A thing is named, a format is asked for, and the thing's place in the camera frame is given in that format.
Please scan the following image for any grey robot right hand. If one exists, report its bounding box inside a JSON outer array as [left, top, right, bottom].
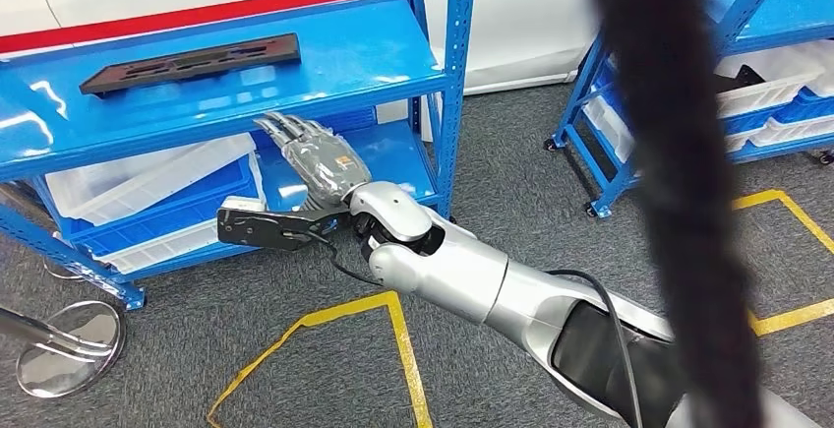
[[252, 110, 374, 213]]

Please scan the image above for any long black plastic trim part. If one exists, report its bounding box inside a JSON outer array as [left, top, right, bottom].
[[79, 32, 302, 97]]

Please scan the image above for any blue metal shelf rack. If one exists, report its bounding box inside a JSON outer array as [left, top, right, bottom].
[[0, 0, 480, 312]]

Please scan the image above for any black curved car part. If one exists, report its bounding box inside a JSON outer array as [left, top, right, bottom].
[[716, 65, 769, 93]]

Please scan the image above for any translucent white plastic crate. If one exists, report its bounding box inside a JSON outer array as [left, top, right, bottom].
[[43, 133, 258, 227]]

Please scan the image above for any crumpled yellow floor tape square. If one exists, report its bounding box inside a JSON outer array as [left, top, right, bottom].
[[206, 290, 435, 428]]

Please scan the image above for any white car with red stripe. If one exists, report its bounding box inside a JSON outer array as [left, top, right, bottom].
[[0, 0, 604, 97]]

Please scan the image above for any chrome stanchion with round base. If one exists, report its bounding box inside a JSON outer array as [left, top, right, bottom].
[[0, 299, 126, 400], [41, 256, 89, 283]]

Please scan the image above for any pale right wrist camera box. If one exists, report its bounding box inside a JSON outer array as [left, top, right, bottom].
[[219, 195, 267, 214]]

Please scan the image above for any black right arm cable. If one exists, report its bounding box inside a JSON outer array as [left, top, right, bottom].
[[304, 229, 647, 428]]

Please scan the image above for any thick black fuzzy cable sleeve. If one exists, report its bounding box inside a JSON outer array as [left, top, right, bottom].
[[588, 0, 765, 428]]

